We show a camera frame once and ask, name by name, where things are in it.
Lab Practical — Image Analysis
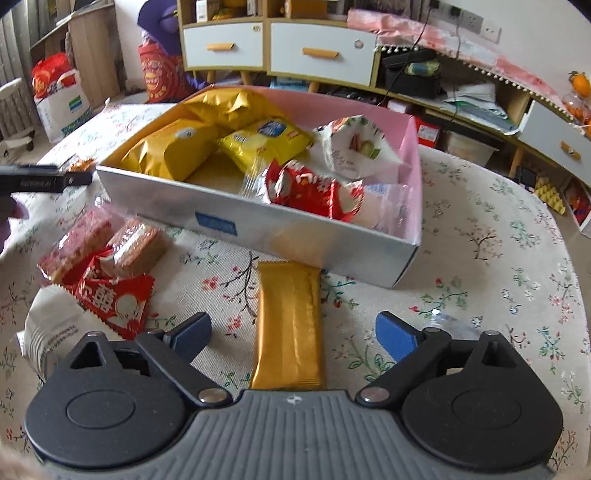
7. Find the brown cracker pack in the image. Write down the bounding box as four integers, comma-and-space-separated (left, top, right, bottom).
107, 217, 171, 278

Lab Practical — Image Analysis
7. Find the orange fruit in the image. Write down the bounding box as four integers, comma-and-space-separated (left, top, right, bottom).
569, 71, 591, 98

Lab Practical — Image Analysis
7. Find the white office chair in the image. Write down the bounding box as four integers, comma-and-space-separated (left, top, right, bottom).
1, 77, 35, 164

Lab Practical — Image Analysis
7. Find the red shoe box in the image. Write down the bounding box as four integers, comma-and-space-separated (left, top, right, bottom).
414, 116, 441, 148

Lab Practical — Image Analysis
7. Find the pink cracker pack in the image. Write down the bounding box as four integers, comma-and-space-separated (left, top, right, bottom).
37, 207, 114, 283

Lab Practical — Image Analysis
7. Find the white shopping bag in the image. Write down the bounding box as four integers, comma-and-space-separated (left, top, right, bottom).
32, 52, 93, 143

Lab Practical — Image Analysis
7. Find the large yellow snack bag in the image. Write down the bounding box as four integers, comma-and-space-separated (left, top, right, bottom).
120, 119, 221, 181

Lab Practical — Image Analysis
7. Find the pink cloth cover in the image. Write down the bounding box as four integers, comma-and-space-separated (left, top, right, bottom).
346, 9, 560, 101

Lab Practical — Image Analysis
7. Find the purple plush toy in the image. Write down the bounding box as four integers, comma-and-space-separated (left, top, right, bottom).
137, 0, 181, 56

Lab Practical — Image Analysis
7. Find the wooden cabinet with drawers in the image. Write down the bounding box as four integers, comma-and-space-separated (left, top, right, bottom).
176, 1, 379, 92

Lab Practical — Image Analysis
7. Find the white green snack bag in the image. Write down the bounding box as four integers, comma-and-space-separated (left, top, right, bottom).
315, 115, 403, 184

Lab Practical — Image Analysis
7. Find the red white candy packet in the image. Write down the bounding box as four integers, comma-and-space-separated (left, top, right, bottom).
264, 160, 365, 222

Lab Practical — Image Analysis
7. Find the wooden desk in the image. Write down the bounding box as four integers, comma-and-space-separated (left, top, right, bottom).
29, 1, 121, 109

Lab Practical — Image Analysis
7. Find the pink white cardboard box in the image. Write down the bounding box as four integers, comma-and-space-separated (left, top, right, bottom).
97, 86, 423, 288

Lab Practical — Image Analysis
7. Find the yellow crinkled snack bag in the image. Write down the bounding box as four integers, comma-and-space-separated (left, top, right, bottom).
183, 87, 287, 131

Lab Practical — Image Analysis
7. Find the red white snack packet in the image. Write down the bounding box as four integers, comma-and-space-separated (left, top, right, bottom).
61, 247, 155, 340

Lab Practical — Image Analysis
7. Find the low wooden tv stand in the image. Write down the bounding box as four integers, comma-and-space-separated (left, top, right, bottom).
373, 44, 590, 185

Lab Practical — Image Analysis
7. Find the black bag on shelf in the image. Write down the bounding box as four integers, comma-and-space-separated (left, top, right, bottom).
377, 47, 441, 99

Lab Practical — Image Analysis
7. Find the small yellow blue packet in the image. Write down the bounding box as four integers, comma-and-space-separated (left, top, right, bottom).
218, 117, 314, 174

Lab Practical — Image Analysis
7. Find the gold snack bar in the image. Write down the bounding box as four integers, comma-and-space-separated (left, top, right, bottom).
250, 261, 325, 391

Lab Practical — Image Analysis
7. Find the yellow egg tray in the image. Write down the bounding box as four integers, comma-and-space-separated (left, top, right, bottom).
534, 176, 566, 215

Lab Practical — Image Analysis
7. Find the red printed bag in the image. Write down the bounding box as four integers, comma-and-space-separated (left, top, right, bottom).
137, 43, 195, 103

